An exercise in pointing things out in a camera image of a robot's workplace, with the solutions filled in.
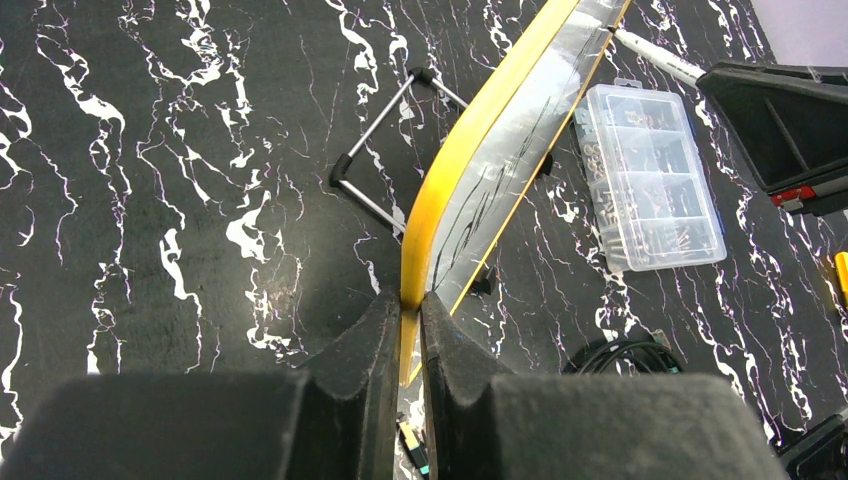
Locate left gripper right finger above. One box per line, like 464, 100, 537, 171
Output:
420, 293, 786, 479

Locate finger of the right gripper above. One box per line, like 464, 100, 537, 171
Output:
715, 61, 847, 86
697, 69, 847, 194

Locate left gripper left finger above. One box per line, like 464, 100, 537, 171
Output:
1, 291, 400, 479

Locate white whiteboard marker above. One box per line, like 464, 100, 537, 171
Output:
606, 25, 706, 88

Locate yellow framed whiteboard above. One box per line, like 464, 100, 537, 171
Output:
398, 1, 628, 386

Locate metal whiteboard stand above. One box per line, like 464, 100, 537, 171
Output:
329, 66, 554, 296

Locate clear plastic screw box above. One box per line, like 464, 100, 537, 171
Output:
573, 81, 727, 273

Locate black coiled cable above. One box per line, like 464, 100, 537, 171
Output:
561, 329, 684, 376

